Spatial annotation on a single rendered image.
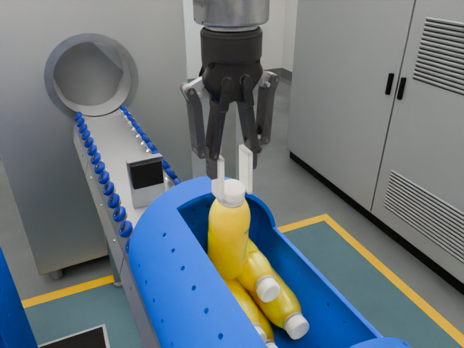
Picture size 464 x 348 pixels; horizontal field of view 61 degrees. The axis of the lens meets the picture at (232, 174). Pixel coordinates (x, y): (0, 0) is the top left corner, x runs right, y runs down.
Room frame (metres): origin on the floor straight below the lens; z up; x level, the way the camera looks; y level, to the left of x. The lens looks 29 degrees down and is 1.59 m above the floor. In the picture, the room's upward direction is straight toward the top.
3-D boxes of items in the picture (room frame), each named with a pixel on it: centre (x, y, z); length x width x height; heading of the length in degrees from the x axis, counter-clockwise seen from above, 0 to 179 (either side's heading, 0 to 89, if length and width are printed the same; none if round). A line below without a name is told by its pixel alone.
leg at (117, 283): (1.58, 0.62, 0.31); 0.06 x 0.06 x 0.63; 26
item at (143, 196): (0.99, 0.25, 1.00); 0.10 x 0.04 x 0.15; 116
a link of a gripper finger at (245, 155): (0.50, -0.02, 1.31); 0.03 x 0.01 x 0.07; 26
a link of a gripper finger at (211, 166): (0.48, 0.04, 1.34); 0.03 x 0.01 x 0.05; 116
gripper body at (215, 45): (0.49, 0.00, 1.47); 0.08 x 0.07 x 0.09; 116
